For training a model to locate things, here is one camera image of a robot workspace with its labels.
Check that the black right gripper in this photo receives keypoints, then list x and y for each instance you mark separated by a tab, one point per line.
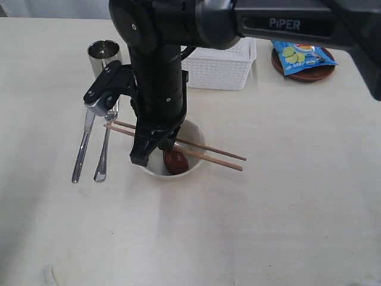
159	102

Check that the brown wooden spoon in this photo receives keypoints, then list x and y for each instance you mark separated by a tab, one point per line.
175	162

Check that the clear glass bowl with flowers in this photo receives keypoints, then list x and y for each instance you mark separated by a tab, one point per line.
188	131

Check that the silver fork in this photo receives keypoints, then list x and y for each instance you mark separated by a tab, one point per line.
101	170

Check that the silver table knife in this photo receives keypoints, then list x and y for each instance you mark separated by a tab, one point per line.
90	116

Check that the white perforated plastic basket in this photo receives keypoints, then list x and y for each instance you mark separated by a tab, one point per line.
225	70

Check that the metal cup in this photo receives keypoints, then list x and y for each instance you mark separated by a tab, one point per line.
101	53

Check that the blue chips bag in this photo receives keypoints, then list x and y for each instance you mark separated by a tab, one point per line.
296	57

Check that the brown round plate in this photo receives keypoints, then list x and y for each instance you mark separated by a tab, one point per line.
308	75

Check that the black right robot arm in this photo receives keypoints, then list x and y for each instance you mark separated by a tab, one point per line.
155	32

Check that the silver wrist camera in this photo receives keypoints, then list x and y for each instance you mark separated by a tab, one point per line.
116	79

